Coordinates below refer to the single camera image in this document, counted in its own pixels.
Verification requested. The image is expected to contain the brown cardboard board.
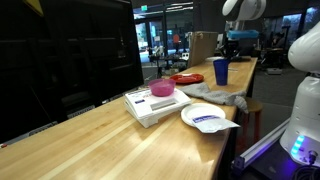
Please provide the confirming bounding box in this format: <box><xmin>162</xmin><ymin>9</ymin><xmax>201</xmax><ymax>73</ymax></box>
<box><xmin>187</xmin><ymin>30</ymin><xmax>220</xmax><ymax>69</ymax></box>

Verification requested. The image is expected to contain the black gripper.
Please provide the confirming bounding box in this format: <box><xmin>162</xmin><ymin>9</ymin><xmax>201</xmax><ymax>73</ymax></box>
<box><xmin>225</xmin><ymin>38</ymin><xmax>250</xmax><ymax>58</ymax></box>

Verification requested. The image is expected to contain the blue plastic cup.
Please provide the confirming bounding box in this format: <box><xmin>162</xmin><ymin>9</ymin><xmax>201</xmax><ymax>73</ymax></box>
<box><xmin>213</xmin><ymin>58</ymin><xmax>230</xmax><ymax>87</ymax></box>

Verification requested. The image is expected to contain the red plate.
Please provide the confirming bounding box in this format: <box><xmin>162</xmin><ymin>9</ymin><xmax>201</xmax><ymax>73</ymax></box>
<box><xmin>169</xmin><ymin>73</ymin><xmax>205</xmax><ymax>85</ymax></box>

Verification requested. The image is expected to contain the white digital scale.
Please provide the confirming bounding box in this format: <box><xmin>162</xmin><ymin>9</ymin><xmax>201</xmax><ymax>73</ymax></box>
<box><xmin>124</xmin><ymin>87</ymin><xmax>193</xmax><ymax>129</ymax></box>

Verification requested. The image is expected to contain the large black monitor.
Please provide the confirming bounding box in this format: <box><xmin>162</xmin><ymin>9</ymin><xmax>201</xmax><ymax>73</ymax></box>
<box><xmin>0</xmin><ymin>0</ymin><xmax>145</xmax><ymax>144</ymax></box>

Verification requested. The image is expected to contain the white blue labelled packet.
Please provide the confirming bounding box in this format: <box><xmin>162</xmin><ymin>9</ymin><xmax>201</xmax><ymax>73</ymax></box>
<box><xmin>191</xmin><ymin>114</ymin><xmax>241</xmax><ymax>134</ymax></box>

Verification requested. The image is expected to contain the black coiled cable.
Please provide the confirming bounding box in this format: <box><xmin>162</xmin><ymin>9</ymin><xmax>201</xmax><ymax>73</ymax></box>
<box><xmin>291</xmin><ymin>164</ymin><xmax>320</xmax><ymax>180</ymax></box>

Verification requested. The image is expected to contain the aluminium rail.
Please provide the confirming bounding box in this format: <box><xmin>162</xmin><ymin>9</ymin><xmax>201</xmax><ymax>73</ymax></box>
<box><xmin>232</xmin><ymin>118</ymin><xmax>291</xmax><ymax>174</ymax></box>

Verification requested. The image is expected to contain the wooden stool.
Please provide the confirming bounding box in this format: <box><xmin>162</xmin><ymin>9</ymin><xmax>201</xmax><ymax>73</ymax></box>
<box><xmin>238</xmin><ymin>97</ymin><xmax>264</xmax><ymax>148</ymax></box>

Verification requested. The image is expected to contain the grey knitted cloth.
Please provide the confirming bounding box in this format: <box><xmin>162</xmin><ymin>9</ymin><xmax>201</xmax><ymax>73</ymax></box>
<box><xmin>178</xmin><ymin>82</ymin><xmax>249</xmax><ymax>114</ymax></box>

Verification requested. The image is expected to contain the white paper plate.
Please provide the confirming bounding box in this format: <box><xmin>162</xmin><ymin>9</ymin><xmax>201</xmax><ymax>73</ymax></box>
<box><xmin>180</xmin><ymin>102</ymin><xmax>227</xmax><ymax>128</ymax></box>

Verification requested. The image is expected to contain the pink plastic bowl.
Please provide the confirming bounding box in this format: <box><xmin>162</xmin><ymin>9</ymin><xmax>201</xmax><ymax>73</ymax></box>
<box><xmin>147</xmin><ymin>77</ymin><xmax>177</xmax><ymax>97</ymax></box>

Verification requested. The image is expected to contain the white paper stack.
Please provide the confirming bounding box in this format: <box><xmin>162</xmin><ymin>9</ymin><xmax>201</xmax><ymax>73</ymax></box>
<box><xmin>205</xmin><ymin>56</ymin><xmax>224</xmax><ymax>63</ymax></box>

